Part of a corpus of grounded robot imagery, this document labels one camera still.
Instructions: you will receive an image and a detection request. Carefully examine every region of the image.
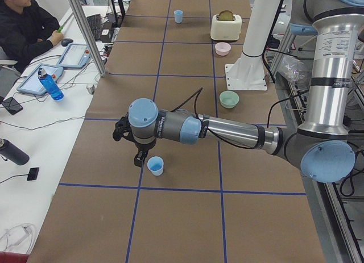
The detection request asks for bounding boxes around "clear plastic bag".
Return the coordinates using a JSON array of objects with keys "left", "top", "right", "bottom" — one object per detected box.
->
[{"left": 278, "top": 55, "right": 312, "bottom": 90}]

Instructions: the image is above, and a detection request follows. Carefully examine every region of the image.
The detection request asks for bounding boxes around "cream toaster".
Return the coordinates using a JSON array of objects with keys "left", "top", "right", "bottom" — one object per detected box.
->
[{"left": 210, "top": 14, "right": 242, "bottom": 41}]

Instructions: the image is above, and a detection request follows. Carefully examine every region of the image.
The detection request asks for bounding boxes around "black computer mouse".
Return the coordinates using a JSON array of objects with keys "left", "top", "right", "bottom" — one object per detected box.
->
[{"left": 61, "top": 38, "right": 73, "bottom": 47}]

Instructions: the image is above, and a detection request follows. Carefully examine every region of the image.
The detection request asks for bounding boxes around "small black square device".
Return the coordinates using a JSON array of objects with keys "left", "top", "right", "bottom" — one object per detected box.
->
[{"left": 27, "top": 167, "right": 39, "bottom": 181}]

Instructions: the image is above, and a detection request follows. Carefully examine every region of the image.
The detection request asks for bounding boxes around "blue cup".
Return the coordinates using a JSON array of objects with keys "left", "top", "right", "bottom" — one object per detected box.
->
[
  {"left": 147, "top": 156, "right": 164, "bottom": 176},
  {"left": 173, "top": 10, "right": 183, "bottom": 23}
]

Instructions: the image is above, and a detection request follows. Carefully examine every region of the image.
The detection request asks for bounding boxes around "dark grey thermos bottle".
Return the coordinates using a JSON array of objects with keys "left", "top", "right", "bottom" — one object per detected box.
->
[{"left": 1, "top": 139, "right": 30, "bottom": 165}]

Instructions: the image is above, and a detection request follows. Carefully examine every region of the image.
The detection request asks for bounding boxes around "blue water bottle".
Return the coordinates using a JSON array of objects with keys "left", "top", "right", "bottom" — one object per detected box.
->
[{"left": 38, "top": 68, "right": 64, "bottom": 101}]

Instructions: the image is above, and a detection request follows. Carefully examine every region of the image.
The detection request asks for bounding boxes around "black keyboard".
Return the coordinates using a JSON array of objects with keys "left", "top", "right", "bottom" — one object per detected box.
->
[{"left": 86, "top": 14, "right": 101, "bottom": 41}]

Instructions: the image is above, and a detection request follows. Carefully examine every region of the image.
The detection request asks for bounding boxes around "far teach pendant tablet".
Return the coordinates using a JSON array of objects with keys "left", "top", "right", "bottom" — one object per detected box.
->
[{"left": 56, "top": 43, "right": 90, "bottom": 69}]

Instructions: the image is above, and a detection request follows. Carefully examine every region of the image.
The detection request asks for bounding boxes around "near teach pendant tablet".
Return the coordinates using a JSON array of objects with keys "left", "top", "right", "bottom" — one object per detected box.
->
[{"left": 17, "top": 63, "right": 64, "bottom": 95}]

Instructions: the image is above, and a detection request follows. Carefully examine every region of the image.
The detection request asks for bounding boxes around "bread slice in toaster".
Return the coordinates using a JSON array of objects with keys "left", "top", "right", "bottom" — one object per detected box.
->
[{"left": 218, "top": 10, "right": 234, "bottom": 21}]

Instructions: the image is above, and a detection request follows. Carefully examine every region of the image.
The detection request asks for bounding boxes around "brown paper table cover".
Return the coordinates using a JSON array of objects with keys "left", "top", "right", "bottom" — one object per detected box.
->
[{"left": 27, "top": 0, "right": 328, "bottom": 263}]

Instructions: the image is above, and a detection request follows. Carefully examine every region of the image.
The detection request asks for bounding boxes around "teach pendant tablet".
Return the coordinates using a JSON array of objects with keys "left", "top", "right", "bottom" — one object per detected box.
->
[
  {"left": 56, "top": 43, "right": 90, "bottom": 69},
  {"left": 17, "top": 63, "right": 64, "bottom": 95}
]

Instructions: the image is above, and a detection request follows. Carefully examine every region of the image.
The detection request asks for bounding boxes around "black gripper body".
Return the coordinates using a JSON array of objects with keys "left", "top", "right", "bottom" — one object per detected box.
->
[{"left": 135, "top": 140, "right": 155, "bottom": 158}]

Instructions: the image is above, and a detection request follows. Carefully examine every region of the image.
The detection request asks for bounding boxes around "aluminium frame post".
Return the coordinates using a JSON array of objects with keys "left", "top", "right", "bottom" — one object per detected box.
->
[{"left": 68, "top": 0, "right": 106, "bottom": 77}]

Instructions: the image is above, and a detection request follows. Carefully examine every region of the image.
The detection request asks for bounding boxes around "person in black hoodie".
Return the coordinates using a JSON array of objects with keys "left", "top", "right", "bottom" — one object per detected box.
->
[{"left": 1, "top": 0, "right": 64, "bottom": 73}]

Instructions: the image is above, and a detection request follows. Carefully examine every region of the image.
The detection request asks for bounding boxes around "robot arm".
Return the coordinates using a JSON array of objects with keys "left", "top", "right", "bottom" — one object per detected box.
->
[{"left": 126, "top": 0, "right": 363, "bottom": 183}]

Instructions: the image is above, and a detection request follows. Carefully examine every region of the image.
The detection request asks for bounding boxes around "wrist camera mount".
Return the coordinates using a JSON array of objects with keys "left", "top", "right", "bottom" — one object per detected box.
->
[{"left": 112, "top": 116, "right": 134, "bottom": 141}]

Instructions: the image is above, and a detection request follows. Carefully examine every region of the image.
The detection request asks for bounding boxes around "pink bowl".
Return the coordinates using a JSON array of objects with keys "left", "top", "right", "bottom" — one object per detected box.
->
[{"left": 214, "top": 42, "right": 231, "bottom": 56}]

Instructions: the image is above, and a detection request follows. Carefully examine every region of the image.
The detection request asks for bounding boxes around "white camera stand post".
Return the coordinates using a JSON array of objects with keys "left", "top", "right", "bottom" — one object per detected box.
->
[{"left": 225, "top": 0, "right": 284, "bottom": 91}]

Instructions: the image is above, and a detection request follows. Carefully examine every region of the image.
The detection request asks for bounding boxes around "green bowl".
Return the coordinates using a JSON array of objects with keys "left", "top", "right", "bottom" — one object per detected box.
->
[{"left": 219, "top": 90, "right": 239, "bottom": 108}]

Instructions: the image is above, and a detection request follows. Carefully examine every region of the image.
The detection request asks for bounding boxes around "black smartphone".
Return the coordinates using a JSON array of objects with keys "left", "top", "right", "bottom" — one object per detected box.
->
[{"left": 1, "top": 97, "right": 23, "bottom": 115}]

